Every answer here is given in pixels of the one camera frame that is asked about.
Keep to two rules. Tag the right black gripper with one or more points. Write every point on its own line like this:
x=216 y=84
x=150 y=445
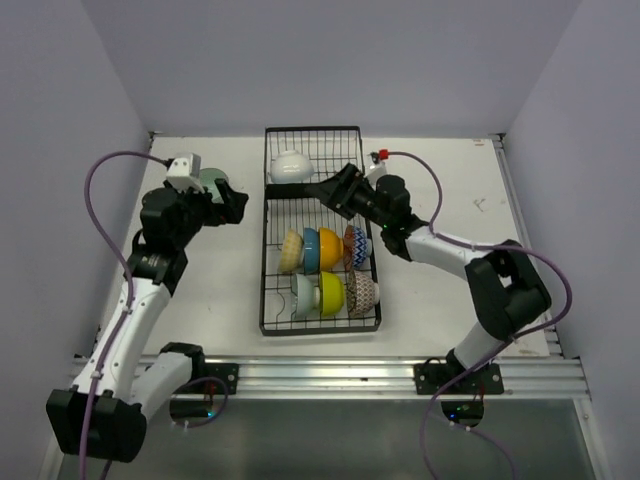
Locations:
x=329 y=190

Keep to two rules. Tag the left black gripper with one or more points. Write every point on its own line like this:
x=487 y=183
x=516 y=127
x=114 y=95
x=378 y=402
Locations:
x=231 y=209

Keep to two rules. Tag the mint green floral bowl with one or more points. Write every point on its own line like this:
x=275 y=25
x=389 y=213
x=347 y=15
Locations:
x=208 y=178

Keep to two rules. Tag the white ceramic bowl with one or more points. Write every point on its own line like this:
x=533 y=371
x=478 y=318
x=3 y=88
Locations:
x=291 y=166

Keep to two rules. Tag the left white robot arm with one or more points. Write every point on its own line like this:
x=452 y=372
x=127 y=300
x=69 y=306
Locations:
x=105 y=412

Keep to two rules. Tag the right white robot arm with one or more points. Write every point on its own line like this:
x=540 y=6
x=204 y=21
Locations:
x=506 y=291

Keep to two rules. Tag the blue ceramic bowl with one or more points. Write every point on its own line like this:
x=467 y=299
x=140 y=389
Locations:
x=311 y=251

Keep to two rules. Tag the orange ceramic bowl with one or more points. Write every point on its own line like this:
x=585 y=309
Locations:
x=331 y=249

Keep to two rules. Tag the blue zigzag patterned bowl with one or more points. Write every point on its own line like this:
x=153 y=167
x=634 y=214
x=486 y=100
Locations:
x=357 y=247

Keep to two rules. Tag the yellow checkered bowl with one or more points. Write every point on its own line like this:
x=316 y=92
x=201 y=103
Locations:
x=291 y=252

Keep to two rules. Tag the lime yellow bowl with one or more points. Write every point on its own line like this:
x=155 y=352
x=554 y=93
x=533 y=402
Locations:
x=332 y=294

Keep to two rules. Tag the brown scale patterned bowl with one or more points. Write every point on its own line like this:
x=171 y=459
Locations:
x=362 y=293

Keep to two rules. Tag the pale grey-green bowl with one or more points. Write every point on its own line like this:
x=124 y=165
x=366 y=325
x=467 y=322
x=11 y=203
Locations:
x=306 y=297

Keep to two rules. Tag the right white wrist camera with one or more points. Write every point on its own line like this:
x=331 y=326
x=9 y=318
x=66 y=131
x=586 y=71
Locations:
x=377 y=168

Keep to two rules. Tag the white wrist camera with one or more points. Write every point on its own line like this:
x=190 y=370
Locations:
x=183 y=172
x=377 y=168

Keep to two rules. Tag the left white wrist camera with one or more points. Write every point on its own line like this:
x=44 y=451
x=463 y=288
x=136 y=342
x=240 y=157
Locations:
x=183 y=172

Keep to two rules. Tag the black wire dish rack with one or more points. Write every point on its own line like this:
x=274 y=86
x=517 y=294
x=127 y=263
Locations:
x=292 y=221

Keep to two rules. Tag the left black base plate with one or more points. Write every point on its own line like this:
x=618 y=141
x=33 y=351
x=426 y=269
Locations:
x=228 y=373

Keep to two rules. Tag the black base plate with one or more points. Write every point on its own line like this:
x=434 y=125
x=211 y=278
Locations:
x=430 y=375
x=228 y=373

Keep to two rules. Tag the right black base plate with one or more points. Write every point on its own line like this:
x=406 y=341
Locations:
x=430 y=375

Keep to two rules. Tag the aluminium mounting rail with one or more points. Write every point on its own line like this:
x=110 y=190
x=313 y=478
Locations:
x=308 y=378

